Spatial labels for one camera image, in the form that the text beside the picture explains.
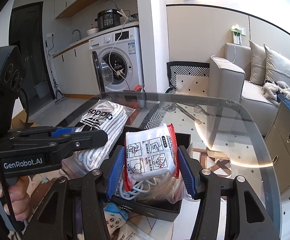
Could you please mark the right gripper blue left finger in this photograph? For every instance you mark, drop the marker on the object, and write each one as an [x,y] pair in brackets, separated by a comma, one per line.
[117,162]

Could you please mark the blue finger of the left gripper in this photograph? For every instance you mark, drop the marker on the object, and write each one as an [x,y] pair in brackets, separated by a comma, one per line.
[60,131]

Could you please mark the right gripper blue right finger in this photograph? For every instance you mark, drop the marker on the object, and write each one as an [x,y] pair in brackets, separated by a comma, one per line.
[188,172]

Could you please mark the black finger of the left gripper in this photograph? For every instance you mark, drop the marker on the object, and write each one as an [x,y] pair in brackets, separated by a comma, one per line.
[86,140]

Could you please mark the white blue plush toy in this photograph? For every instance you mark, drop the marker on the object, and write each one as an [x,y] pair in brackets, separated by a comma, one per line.
[115,217]

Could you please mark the red white snack packet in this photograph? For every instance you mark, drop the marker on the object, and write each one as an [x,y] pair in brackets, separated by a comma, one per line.
[150,153]

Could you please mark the clear printed plastic bag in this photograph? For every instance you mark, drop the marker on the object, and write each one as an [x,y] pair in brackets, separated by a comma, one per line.
[129,232]

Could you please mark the person's left hand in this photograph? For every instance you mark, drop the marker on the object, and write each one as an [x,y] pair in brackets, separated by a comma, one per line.
[19,198]

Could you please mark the brown cardboard box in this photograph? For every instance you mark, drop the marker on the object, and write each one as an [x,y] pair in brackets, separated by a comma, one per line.
[19,121]

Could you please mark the floor mop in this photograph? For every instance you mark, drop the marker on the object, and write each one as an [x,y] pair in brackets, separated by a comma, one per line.
[59,96]

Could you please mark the black cardboard box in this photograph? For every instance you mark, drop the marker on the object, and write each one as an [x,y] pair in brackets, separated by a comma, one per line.
[150,197]

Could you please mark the white washing machine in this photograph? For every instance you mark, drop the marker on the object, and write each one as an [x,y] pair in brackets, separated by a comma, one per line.
[119,52]

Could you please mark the kitchen faucet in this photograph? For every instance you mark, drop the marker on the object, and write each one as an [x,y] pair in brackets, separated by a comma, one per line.
[76,35]

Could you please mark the beige drawer cabinet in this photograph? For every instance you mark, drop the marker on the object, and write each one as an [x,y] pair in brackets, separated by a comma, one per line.
[278,145]

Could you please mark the white bowl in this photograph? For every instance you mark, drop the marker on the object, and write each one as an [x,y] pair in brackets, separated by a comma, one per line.
[92,31]

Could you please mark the beige sofa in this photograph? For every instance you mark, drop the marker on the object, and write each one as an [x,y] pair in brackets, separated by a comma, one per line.
[230,79]

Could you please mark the black patterned chair back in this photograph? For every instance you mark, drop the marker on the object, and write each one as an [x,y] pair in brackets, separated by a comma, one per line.
[188,78]

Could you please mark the grey furry cloth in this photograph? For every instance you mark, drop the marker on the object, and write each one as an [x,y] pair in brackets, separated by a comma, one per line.
[271,90]

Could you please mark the black pressure cooker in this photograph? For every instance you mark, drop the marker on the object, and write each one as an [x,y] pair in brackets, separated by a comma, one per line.
[107,19]

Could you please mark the beige cushion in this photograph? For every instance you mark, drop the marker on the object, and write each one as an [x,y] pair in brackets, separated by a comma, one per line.
[258,64]

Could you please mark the grey cushion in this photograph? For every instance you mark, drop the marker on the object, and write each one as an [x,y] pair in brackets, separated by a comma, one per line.
[277,66]

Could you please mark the white wall power strip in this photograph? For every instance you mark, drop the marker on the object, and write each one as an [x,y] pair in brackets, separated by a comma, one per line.
[237,33]

